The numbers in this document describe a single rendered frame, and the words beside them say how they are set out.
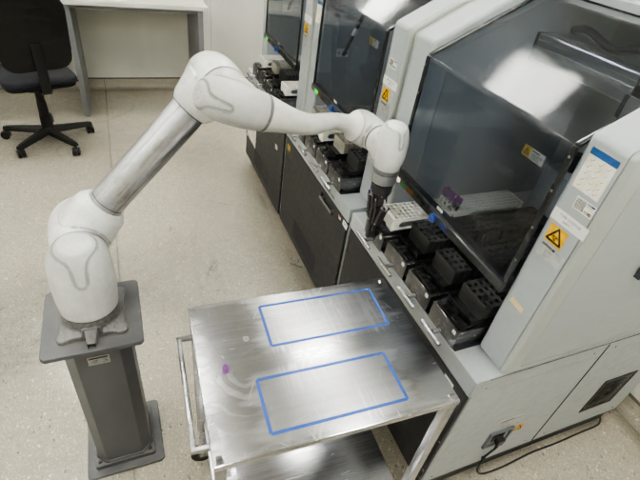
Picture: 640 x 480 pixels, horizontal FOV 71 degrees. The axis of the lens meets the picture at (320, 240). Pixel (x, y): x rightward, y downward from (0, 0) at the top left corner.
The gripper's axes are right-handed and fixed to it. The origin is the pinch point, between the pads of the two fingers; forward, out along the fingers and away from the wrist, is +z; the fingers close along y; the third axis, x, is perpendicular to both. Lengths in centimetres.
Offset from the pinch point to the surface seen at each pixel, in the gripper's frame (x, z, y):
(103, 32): 87, 30, 350
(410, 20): -14, -65, 27
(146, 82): 56, 75, 350
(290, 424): 53, -2, -65
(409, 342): 15, -2, -52
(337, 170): -3.0, -1.5, 39.2
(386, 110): -11.3, -34.7, 25.4
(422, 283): -2.9, -0.8, -31.2
